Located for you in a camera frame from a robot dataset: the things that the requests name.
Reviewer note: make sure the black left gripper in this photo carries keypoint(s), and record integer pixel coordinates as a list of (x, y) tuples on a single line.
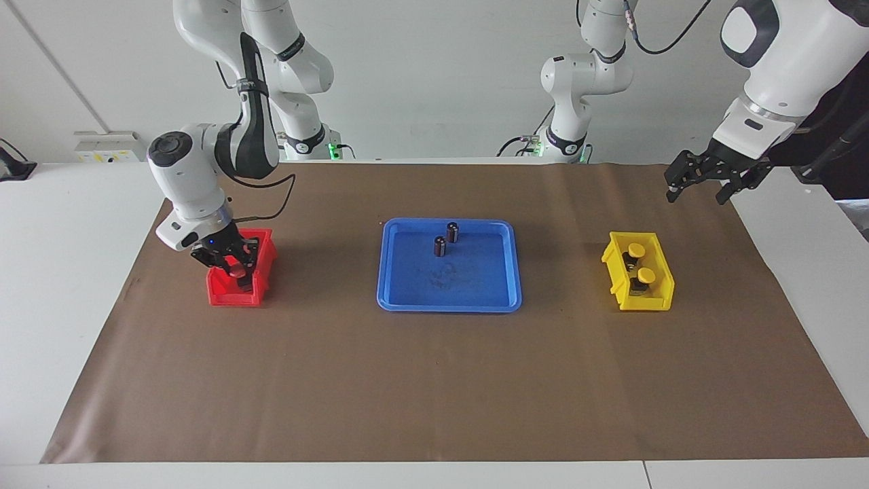
[(728, 160)]

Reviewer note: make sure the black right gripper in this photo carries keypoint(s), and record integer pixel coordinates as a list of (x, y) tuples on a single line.
[(216, 243)]

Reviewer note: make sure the red push button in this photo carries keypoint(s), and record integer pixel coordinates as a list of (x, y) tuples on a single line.
[(237, 270)]

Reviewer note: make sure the yellow push button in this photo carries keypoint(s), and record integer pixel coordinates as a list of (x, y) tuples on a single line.
[(636, 250), (645, 275)]

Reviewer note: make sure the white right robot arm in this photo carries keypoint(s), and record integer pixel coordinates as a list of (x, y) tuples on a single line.
[(190, 176)]

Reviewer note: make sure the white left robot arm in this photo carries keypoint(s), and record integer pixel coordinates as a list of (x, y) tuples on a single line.
[(781, 61)]

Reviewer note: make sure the blue plastic tray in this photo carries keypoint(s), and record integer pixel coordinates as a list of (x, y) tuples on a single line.
[(475, 285)]

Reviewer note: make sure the red plastic storage bin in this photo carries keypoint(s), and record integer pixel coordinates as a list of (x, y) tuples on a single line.
[(227, 295)]

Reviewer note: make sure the dark gray stand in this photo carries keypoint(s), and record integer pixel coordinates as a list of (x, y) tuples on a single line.
[(825, 163)]

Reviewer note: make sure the yellow plastic storage bin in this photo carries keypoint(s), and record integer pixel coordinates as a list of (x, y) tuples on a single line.
[(657, 299)]

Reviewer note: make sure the black background panel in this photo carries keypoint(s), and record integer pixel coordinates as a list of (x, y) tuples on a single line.
[(857, 182)]

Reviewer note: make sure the small black cylinder component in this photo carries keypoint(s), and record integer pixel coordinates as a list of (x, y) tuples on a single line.
[(452, 232), (440, 246)]

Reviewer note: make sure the brown paper table mat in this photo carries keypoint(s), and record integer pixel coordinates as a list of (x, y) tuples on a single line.
[(434, 380)]

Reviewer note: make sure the white wall socket box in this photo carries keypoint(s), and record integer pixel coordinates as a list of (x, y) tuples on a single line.
[(108, 146)]

